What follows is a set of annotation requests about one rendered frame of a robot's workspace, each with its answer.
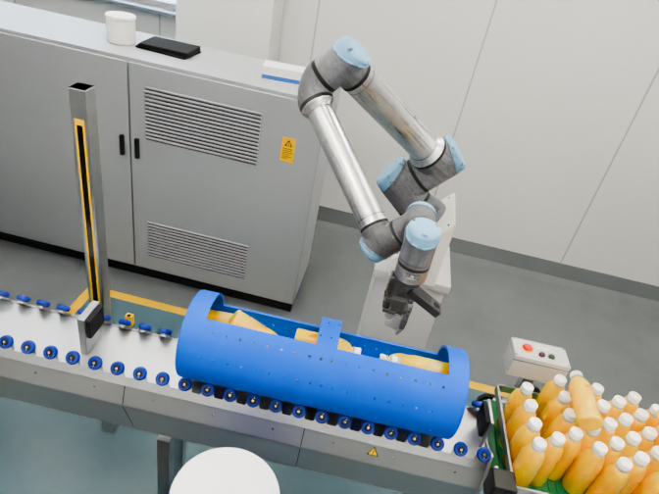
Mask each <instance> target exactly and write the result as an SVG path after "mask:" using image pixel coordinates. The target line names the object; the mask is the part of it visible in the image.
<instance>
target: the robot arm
mask: <svg viewBox="0 0 659 494"><path fill-rule="evenodd" d="M370 63H371V58H370V56H369V54H368V52H367V51H366V50H365V49H364V47H363V46H362V45H361V44H360V43H359V42H358V41H357V40H356V39H354V38H352V37H350V36H343V37H341V38H340V39H338V40H337V41H335V42H334V43H333V44H332V46H331V47H329V48H328V49H327V50H326V51H324V52H323V53H322V54H321V55H320V56H318V57H317V58H316V59H315V60H314V61H312V62H311V63H309V65H308V66H307V67H306V69H305V70H304V72H303V74H302V76H301V78H300V81H299V86H298V93H297V100H298V107H299V110H300V112H301V115H302V116H303V117H304V118H305V119H309V120H310V122H311V125H312V127H313V129H314V130H315V132H316V134H317V137H318V139H319V141H320V143H321V145H322V147H323V149H324V152H325V154H326V156H327V158H328V160H329V164H330V166H331V168H332V170H333V172H334V174H335V176H336V179H337V181H338V183H339V185H340V187H341V189H342V192H343V194H344V196H345V198H346V200H347V202H348V205H349V207H350V209H351V211H352V213H353V215H354V217H355V220H356V222H357V224H358V225H359V227H360V231H361V233H362V236H363V237H362V238H361V239H360V241H359V243H360V246H361V249H362V251H363V253H364V254H365V256H366V257H367V258H368V259H369V260H371V261H372V262H374V263H379V262H381V261H383V260H387V259H388V258H389V257H391V256H392V255H394V254H396V253H398V252H400V253H399V257H398V260H397V263H396V267H395V270H394V271H391V274H390V278H389V281H388V284H387V286H386V288H385V290H384V295H383V300H382V312H385V315H384V316H385V317H386V318H387V319H388V320H386V321H384V325H386V326H388V327H390V328H392V329H395V334H396V335H397V334H399V333H400V332H401V331H403V329H404V328H405V326H406V324H407V321H408V319H409V316H410V315H411V313H412V309H413V305H414V302H416V303H417V304H418V305H419V306H421V307H422V308H423V309H424V310H426V311H427V312H428V313H429V314H431V315H432V316H433V317H434V318H436V317H438V316H439V315H440V314H441V304H440V303H439V302H437V301H436V300H435V299H434V298H432V297H431V296H430V294H429V293H427V292H426V291H425V290H424V289H422V288H421V287H420V285H421V284H423V283H424V282H425V281H426V279H427V276H428V273H429V270H430V267H431V262H432V259H433V256H434V253H435V250H436V247H437V245H438V243H439V241H440V235H441V230H440V227H439V226H438V224H437V222H438V221H439V220H440V219H441V217H442V216H443V215H444V213H445V210H446V207H445V205H444V204H443V202H442V201H440V200H438V199H437V198H435V197H434V196H432V195H431V194H430V193H429V191H430V190H432V189H434V188H435V187H437V186H439V185H440V184H441V183H443V182H444V181H446V180H448V179H450V178H451V177H453V176H455V175H456V174H458V173H459V172H461V171H462V170H464V169H465V167H466V163H465V160H464V158H463V156H462V154H461V151H460V149H459V148H458V146H457V144H456V142H455V141H454V139H453V138H452V136H451V135H450V134H447V135H444V137H442V136H441V135H440V134H438V133H435V132H430V131H429V130H428V129H427V128H426V126H425V125H424V124H423V123H422V122H421V121H420V120H419V119H418V118H417V117H416V115H415V114H414V113H413V112H412V111H411V110H410V109H409V108H408V107H407V106H406V104H405V103H404V102H403V101H402V100H401V99H400V98H399V97H398V96H397V94H396V93H395V92H394V91H393V90H392V89H391V88H390V87H389V86H388V85H387V83H386V82H385V81H384V80H383V79H382V78H381V77H380V76H379V75H378V73H377V72H376V71H375V70H374V69H373V68H372V67H371V65H370ZM339 87H341V88H342V89H343V90H344V91H346V92H347V93H348V94H349V95H350V96H351V97H352V98H353V99H354V100H355V101H356V102H357V103H358V104H359V105H360V106H361V107H362V108H363V109H364V110H365V111H366V112H367V113H368V114H369V115H370V116H371V117H372V118H373V119H374V120H375V121H376V122H377V123H378V124H379V125H380V126H381V127H382V128H383V129H384V130H385V131H386V132H387V133H388V134H389V135H390V136H391V137H392V138H393V139H394V140H395V141H396V142H397V143H398V144H399V145H400V146H401V147H402V148H403V149H404V150H405V151H406V152H407V153H408V154H409V160H407V161H406V160H405V158H403V157H399V158H397V159H395V160H394V161H392V162H391V163H390V164H389V165H387V166H386V167H385V168H384V169H383V170H382V171H381V173H380V174H379V176H378V178H377V185H378V187H379V188H380V191H381V192H382V193H383V195H384V196H385V197H386V199H387V200H388V201H389V202H390V204H391V205H392V206H393V208H394V209H395V210H396V211H397V213H398V214H399V215H400V217H398V218H396V219H395V220H393V221H391V222H389V221H388V219H387V217H386V216H385V214H384V212H383V210H382V208H381V206H380V203H379V201H378V199H377V197H376V195H375V193H374V190H373V188H372V186H371V184H370V183H369V181H368V179H367V177H366V175H365V173H364V171H363V169H362V166H361V164H360V162H359V160H358V158H357V156H356V154H355V152H354V150H353V148H352V146H351V144H350V141H349V139H348V137H347V135H346V133H345V131H344V129H343V127H342V125H341V123H340V121H339V119H338V116H337V114H336V112H335V110H334V108H333V105H334V103H335V100H334V98H333V96H332V94H333V93H334V91H335V90H336V89H338V88H339ZM389 307H390V309H389Z"/></svg>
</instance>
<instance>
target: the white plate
mask: <svg viewBox="0 0 659 494"><path fill-rule="evenodd" d="M170 494H279V484H278V481H277V479H276V476H275V474H274V473H273V471H272V470H271V468H270V467H269V466H268V465H267V464H266V463H265V462H264V461H263V460H262V459H261V458H259V457H258V456H256V455H255V454H253V453H251V452H248V451H246V450H242V449H238V448H230V447H226V448H217V449H212V450H209V451H206V452H204V453H201V454H199V455H197V456H196V457H194V458H193V459H191V460H190V461H189V462H188V463H186V464H185V465H184V466H183V467H182V468H181V470H180V471H179V472H178V474H177V476H176V477H175V479H174V481H173V484H172V487H171V490H170Z"/></svg>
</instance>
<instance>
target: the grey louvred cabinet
mask: <svg viewBox="0 0 659 494"><path fill-rule="evenodd" d="M153 36H157V35H153V34H148V33H144V32H139V31H136V32H135V40H136V42H135V43H134V44H132V45H118V44H114V43H111V42H109V41H108V40H107V27H106V25H105V24H100V23H97V22H93V21H88V20H84V19H79V18H75V17H70V16H66V15H61V14H57V13H53V12H48V11H44V10H39V9H35V8H30V7H27V6H23V5H18V4H14V3H9V2H5V1H0V239H2V240H6V241H10V242H14V243H18V244H22V245H25V246H29V247H33V248H37V249H41V250H45V251H49V252H53V253H57V254H61V255H65V256H69V257H73V258H77V259H81V260H85V257H84V247H83V238H82V228H81V218H80V208H79V199H78V189H77V180H76V161H75V151H74V142H73V132H72V122H71V113H70V103H69V93H68V87H69V86H71V85H73V84H75V83H77V82H80V83H85V84H89V85H94V86H95V95H96V109H97V121H98V135H99V149H100V163H101V175H102V189H103V203H104V216H105V229H106V243H107V257H108V267H112V268H116V269H120V270H124V271H128V272H135V273H139V274H143V275H147V276H151V277H155V278H159V279H163V280H166V281H170V282H174V283H178V284H182V285H186V286H190V287H194V288H198V289H202V290H203V289H205V290H209V291H214V292H218V293H222V294H223V295H226V296H229V297H233V298H237V299H241V300H245V301H249V302H253V303H257V304H261V305H265V306H269V307H273V308H277V309H281V310H285V311H289V312H291V309H292V306H293V304H294V301H295V298H296V296H297V293H298V290H299V288H300V285H301V282H302V280H303V277H304V274H305V271H306V269H307V266H308V264H309V259H310V254H311V248H312V243H313V237H314V232H315V226H316V221H317V216H318V211H319V206H320V200H321V195H322V189H323V184H324V179H325V173H326V168H327V162H328V158H327V156H326V154H325V152H324V149H323V147H322V145H321V143H320V141H319V139H318V137H317V134H316V132H315V130H314V129H313V127H312V125H311V122H310V120H309V119H305V118H304V117H303V116H302V115H301V112H300V110H299V107H298V100H297V93H298V86H296V85H290V84H285V83H279V82H274V81H268V80H263V79H262V71H263V65H264V63H265V61H266V60H261V59H257V58H253V57H248V56H244V55H239V54H235V53H230V52H227V51H223V50H218V49H214V48H209V47H205V46H200V45H197V46H200V48H199V49H201V50H200V51H201V53H200V54H197V55H195V56H192V57H190V58H187V59H185V60H183V59H179V58H175V57H171V56H167V55H164V54H160V53H156V52H152V51H149V50H145V49H141V48H137V47H135V45H137V44H138V43H139V42H141V41H143V40H146V39H148V38H150V37H153Z"/></svg>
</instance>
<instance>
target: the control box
mask: <svg viewBox="0 0 659 494"><path fill-rule="evenodd" d="M525 343H528V344H530V345H532V347H533V349H532V351H527V350H526V349H525V348H524V347H523V345H524V344H525ZM536 346H538V347H542V348H538V347H537V348H536ZM543 348H544V349H543ZM547 349H548V350H547ZM550 349H551V350H553V351H551V350H550ZM549 350H550V351H549ZM539 352H544V353H545V357H541V356H539ZM549 354H553V355H554V356H555V359H554V360H553V359H550V358H549V357H548V356H549ZM503 361H504V366H505V371H506V374H509V375H513V376H516V377H521V378H525V379H529V380H534V381H538V382H542V383H547V382H548V381H550V380H553V379H554V377H555V376H556V375H557V374H561V375H564V376H565V377H566V375H567V373H568V371H569V370H570V369H571V366H570V363H569V360H568V357H567V354H566V351H565V349H563V348H558V347H554V346H550V345H545V344H541V343H537V342H532V341H529V340H524V339H520V338H516V337H511V339H510V342H509V344H508V346H507V348H506V350H505V352H504V354H503Z"/></svg>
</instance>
